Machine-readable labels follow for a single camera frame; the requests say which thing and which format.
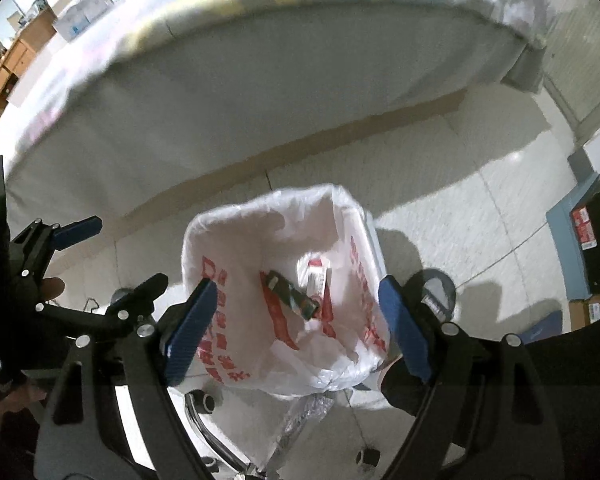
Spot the white plastic bag red print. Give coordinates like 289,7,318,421
180,184,393,398

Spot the blue white box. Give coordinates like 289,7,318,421
54,10,94,42

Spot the circle print bed sheet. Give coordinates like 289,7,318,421
0,0,551,226

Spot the white red label packet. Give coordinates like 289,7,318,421
300,255,334,307

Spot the person's left hand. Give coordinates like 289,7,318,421
0,276,66,414

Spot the brown cardboard box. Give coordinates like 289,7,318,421
569,292,600,334

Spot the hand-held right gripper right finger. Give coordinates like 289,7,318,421
377,275,566,480

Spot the wooden dresser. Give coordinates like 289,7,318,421
0,7,57,137

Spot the assorted dresser clutter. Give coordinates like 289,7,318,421
15,0,49,29

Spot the blue flat item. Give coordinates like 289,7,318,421
522,310,564,345

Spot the blue grey storage box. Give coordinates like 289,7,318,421
546,159,600,302

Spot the clear plastic wrapper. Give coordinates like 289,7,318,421
267,392,342,472

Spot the dark green wrapper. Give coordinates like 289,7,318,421
259,270,322,322

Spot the frosted glass sliding door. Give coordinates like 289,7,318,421
542,0,600,136

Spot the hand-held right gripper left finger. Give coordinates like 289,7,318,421
34,272,218,480

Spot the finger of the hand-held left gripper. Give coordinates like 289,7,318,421
10,215,104,282
35,273,169,340

